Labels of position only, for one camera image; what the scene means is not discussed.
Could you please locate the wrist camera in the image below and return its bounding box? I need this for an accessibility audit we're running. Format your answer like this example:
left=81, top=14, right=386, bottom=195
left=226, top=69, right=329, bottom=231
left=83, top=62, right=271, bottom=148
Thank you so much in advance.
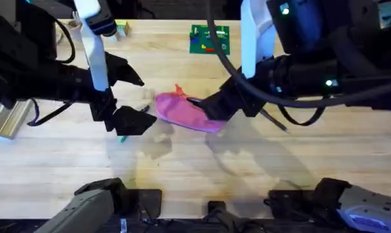
left=84, top=0, right=118, bottom=38
left=267, top=0, right=324, bottom=55

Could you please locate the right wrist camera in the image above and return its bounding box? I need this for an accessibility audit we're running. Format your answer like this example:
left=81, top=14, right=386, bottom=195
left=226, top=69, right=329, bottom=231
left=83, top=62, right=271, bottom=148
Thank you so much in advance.
left=267, top=0, right=324, bottom=55

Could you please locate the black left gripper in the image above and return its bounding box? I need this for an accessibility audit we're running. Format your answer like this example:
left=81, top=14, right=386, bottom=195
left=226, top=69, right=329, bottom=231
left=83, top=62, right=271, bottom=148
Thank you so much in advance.
left=52, top=51, right=158, bottom=137

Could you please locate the black rail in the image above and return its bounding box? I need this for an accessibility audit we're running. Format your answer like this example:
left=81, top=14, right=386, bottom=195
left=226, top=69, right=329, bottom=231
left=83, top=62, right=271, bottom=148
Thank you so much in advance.
left=0, top=200, right=345, bottom=233

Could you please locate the teal pen with black cap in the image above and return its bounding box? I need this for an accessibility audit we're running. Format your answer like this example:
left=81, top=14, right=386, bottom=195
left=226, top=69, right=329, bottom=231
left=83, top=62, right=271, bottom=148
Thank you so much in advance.
left=118, top=105, right=151, bottom=144

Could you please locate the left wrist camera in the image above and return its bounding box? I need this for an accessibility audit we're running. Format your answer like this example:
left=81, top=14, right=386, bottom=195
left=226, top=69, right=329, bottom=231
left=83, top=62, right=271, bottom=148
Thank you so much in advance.
left=84, top=0, right=118, bottom=38

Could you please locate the thick black cable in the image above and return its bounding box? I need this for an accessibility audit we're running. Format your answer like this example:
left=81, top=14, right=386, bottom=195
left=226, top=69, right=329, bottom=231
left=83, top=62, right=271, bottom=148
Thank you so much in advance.
left=205, top=0, right=391, bottom=109

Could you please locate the small yellow-green box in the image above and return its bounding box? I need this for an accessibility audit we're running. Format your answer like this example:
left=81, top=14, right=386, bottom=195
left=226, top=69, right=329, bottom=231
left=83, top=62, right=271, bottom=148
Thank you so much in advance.
left=115, top=19, right=131, bottom=37

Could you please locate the green board with toy blocks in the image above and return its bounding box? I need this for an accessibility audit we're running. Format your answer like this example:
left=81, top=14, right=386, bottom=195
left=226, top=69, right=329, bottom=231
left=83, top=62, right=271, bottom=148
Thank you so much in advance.
left=189, top=24, right=230, bottom=55

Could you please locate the pink soft zip bag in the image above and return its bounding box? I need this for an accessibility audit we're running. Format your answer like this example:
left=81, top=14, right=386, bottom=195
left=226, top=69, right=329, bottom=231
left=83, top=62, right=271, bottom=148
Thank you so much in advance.
left=154, top=83, right=228, bottom=134

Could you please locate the thin black cable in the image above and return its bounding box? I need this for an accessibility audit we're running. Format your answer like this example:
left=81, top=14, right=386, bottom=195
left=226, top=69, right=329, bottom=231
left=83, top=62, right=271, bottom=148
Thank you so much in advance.
left=27, top=98, right=74, bottom=127
left=277, top=104, right=326, bottom=128
left=54, top=18, right=77, bottom=65

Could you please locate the wrist upright plate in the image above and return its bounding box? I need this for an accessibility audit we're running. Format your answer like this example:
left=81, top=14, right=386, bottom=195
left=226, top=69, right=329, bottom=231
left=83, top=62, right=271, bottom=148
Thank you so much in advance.
left=240, top=0, right=278, bottom=80
left=73, top=0, right=110, bottom=93

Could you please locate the right wrist upright plate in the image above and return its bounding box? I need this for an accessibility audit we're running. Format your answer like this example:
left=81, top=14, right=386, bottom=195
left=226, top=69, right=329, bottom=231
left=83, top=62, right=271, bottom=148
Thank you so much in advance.
left=240, top=0, right=278, bottom=80

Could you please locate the left wrist upright plate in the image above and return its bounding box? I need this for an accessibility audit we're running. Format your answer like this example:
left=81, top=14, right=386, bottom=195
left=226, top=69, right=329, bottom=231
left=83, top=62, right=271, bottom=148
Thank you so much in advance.
left=73, top=0, right=110, bottom=93

